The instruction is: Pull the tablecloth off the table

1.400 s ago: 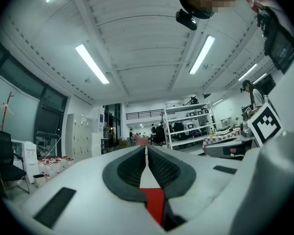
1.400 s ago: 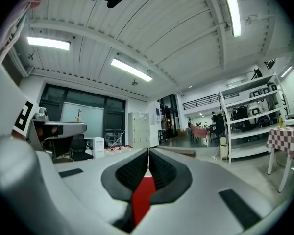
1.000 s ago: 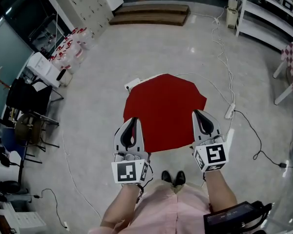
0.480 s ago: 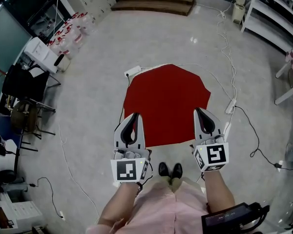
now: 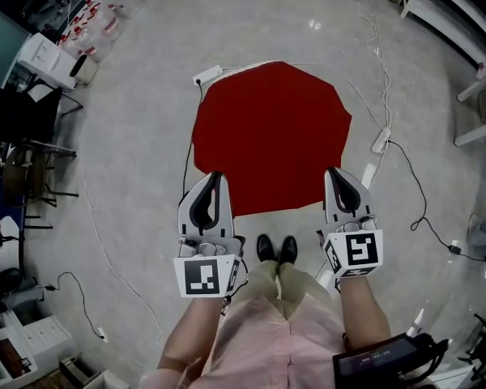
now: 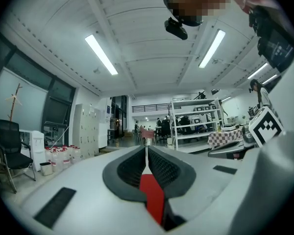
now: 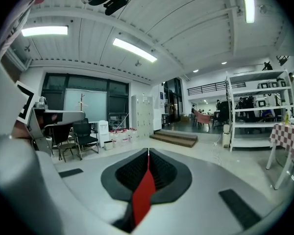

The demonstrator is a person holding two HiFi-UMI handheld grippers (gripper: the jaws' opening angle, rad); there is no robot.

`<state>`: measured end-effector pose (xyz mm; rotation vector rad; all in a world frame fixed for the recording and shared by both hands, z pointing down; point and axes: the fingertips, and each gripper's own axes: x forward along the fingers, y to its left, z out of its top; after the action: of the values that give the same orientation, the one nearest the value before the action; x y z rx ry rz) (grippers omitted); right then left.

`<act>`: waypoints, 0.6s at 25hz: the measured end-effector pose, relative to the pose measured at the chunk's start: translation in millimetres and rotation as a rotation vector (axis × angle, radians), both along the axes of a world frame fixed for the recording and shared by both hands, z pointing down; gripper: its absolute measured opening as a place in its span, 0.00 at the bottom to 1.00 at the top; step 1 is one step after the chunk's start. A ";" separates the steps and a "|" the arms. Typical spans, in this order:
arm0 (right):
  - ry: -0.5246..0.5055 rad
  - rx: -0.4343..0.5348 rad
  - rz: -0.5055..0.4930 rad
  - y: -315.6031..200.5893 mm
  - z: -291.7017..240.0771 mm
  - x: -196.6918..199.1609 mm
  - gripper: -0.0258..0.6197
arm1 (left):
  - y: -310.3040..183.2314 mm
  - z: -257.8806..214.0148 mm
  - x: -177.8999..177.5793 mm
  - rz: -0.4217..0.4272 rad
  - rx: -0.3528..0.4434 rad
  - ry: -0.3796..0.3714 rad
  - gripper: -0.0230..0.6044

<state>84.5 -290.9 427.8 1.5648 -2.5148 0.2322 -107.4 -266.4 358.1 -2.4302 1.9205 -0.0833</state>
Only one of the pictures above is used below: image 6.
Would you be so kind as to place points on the white tabletop appliance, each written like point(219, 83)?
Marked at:
point(231, 128)

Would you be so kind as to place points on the red white checkered cloth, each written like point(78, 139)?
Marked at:
point(225, 137)

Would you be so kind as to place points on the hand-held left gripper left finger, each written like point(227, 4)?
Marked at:
point(83, 192)

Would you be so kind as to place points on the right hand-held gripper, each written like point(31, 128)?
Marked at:
point(267, 128)

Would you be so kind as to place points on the white shelf rack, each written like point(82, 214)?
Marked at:
point(186, 101)

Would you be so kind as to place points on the dark glass door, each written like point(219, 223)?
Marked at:
point(120, 119)

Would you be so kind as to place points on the large dark framed window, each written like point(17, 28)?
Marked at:
point(27, 87)

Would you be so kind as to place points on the black mezzanine railing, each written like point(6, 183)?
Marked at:
point(152, 108)

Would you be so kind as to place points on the blue wall poster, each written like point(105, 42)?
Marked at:
point(108, 111)

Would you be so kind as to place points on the row of white shelf devices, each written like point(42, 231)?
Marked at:
point(205, 108)

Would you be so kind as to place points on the wooden coat rack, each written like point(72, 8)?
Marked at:
point(12, 101)

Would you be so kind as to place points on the black head mount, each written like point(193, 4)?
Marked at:
point(167, 1)

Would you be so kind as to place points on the black head camera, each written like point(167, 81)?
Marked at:
point(176, 29)

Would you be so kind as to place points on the pink armchair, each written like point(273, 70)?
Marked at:
point(147, 133)

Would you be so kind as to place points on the grey locker cabinet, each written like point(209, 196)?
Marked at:
point(87, 131)

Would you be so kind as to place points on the yellow bottle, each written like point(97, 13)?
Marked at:
point(219, 126)

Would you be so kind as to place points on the white cabinet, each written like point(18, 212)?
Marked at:
point(103, 128)

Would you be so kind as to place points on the long ceiling light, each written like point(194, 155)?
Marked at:
point(212, 48)
point(100, 54)
point(269, 79)
point(257, 71)

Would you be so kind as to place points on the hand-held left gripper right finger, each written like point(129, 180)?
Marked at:
point(205, 180)

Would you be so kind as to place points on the small beige trash can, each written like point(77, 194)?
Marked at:
point(46, 169)

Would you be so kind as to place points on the black mesh chair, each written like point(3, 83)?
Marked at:
point(13, 146)

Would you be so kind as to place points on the white lidded bin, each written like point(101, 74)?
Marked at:
point(170, 146)

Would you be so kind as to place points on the small ceiling device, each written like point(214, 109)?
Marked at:
point(96, 70)
point(215, 61)

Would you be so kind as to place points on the white water dispenser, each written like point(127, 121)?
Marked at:
point(37, 148)

